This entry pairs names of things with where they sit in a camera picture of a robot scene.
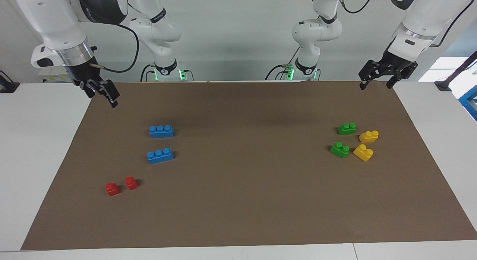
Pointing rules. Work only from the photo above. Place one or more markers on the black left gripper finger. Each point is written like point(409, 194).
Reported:
point(402, 72)
point(370, 70)

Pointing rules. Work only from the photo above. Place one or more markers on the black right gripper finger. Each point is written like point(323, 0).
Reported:
point(109, 92)
point(89, 89)

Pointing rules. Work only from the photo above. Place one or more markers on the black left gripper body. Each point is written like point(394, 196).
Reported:
point(397, 62)

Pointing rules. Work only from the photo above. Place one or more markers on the red one-stud toy brick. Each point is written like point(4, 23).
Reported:
point(131, 183)
point(112, 189)

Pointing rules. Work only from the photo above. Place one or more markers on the white power socket box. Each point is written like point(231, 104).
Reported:
point(56, 78)

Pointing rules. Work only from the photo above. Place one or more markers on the black table clamp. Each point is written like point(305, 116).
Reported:
point(8, 86)

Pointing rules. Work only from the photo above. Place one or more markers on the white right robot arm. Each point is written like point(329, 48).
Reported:
point(56, 21)

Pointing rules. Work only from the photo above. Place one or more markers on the blue frame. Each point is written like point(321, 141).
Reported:
point(470, 103)

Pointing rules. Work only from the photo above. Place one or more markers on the black angled stand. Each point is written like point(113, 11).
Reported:
point(444, 84)

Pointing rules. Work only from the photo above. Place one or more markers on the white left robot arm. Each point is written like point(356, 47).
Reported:
point(316, 32)

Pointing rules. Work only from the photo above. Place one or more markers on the blue three-stud toy brick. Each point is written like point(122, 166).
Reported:
point(161, 132)
point(160, 156)

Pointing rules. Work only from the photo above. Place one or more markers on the yellow two-stud toy brick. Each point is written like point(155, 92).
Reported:
point(369, 137)
point(363, 153)

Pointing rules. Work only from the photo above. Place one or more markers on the brown table mat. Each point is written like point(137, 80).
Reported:
point(242, 200)

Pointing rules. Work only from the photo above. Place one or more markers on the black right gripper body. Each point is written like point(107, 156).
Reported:
point(82, 71)

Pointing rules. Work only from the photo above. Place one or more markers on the green two-stud toy brick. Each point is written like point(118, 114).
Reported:
point(339, 150)
point(346, 129)

